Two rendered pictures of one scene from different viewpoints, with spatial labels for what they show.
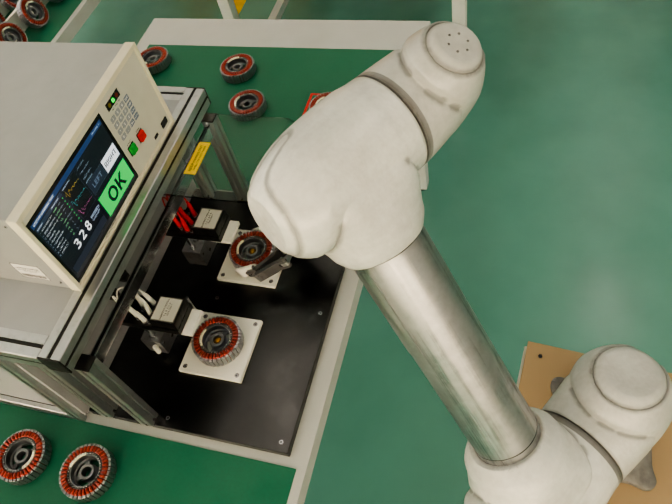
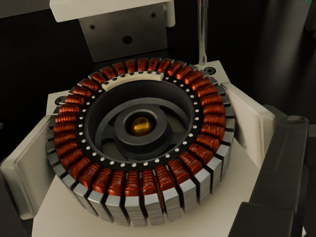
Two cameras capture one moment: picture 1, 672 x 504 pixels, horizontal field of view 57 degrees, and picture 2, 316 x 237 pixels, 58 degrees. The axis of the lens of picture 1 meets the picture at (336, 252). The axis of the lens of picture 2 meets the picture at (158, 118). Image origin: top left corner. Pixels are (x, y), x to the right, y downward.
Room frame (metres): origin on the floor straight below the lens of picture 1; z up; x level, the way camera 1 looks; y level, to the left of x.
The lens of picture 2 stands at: (0.90, 0.09, 0.94)
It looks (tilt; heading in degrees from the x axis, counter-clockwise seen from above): 50 degrees down; 59
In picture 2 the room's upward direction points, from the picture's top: 10 degrees counter-clockwise
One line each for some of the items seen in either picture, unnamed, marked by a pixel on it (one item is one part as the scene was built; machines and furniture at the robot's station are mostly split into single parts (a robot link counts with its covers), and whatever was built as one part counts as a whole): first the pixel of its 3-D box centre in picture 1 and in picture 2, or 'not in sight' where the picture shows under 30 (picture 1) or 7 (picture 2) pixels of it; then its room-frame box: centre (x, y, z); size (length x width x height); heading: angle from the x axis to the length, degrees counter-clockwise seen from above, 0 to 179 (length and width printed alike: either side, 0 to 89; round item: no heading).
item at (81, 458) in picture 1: (87, 472); not in sight; (0.53, 0.62, 0.77); 0.11 x 0.11 x 0.04
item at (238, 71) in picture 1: (238, 68); not in sight; (1.70, 0.13, 0.77); 0.11 x 0.11 x 0.04
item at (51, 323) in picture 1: (55, 202); not in sight; (0.99, 0.53, 1.09); 0.68 x 0.44 x 0.05; 152
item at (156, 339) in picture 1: (161, 331); not in sight; (0.80, 0.43, 0.80); 0.07 x 0.05 x 0.06; 152
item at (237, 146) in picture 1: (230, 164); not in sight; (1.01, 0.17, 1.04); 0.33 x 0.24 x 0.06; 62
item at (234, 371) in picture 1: (221, 345); not in sight; (0.73, 0.31, 0.78); 0.15 x 0.15 x 0.01; 62
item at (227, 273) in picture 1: (255, 257); (147, 151); (0.94, 0.19, 0.78); 0.15 x 0.15 x 0.01; 62
